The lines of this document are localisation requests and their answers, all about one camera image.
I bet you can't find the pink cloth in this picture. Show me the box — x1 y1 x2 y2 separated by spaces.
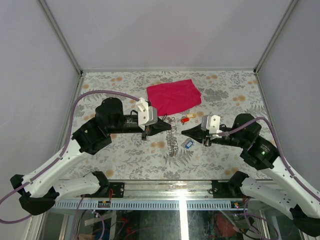
146 79 202 116

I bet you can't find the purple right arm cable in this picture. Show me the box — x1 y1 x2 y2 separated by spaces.
219 116 320 198

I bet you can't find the blue tag key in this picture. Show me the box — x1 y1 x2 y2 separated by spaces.
184 140 194 149

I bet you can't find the large metal keyring chain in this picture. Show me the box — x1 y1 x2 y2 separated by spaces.
165 116 179 157

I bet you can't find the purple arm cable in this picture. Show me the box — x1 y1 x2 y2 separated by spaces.
219 116 320 198
0 90 141 225

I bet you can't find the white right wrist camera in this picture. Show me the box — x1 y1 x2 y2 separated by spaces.
200 115 222 137

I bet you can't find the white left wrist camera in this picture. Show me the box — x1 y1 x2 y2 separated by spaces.
135 97 158 131

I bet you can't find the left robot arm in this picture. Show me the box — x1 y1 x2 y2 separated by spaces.
10 97 172 216

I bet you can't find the red tag key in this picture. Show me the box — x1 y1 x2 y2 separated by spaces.
180 117 190 124

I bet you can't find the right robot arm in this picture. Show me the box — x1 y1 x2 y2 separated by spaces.
181 113 320 237

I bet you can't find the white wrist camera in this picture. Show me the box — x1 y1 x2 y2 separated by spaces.
135 97 158 131
200 115 222 137

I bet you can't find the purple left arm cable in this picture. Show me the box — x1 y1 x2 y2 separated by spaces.
0 90 141 225

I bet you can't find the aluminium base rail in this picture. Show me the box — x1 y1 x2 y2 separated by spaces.
54 180 243 211

